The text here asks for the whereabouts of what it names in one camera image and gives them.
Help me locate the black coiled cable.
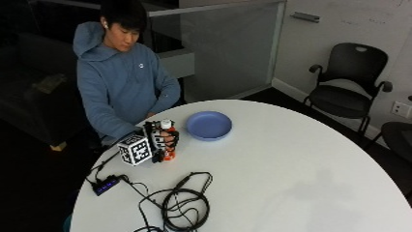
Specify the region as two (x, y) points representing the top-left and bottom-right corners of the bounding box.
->
(120, 171), (215, 232)

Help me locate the person in blue hoodie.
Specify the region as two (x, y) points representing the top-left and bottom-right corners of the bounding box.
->
(71, 0), (183, 148)

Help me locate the white marker cube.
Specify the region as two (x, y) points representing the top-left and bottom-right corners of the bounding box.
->
(116, 134), (155, 167)

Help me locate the thin black glove cable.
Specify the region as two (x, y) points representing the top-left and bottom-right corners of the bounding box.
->
(84, 150), (123, 187)

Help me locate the black office chair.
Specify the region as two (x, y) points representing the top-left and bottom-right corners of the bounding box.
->
(303, 42), (394, 137)

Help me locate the black usb hub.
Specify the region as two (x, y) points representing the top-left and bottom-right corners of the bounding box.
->
(92, 175), (124, 196)

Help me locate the white wall socket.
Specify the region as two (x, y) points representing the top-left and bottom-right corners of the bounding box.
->
(391, 101), (412, 119)

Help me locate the frosted glass partition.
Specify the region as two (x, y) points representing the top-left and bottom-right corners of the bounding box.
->
(147, 0), (288, 103)

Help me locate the blue plate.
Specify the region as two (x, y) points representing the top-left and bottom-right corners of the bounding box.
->
(186, 110), (234, 142)

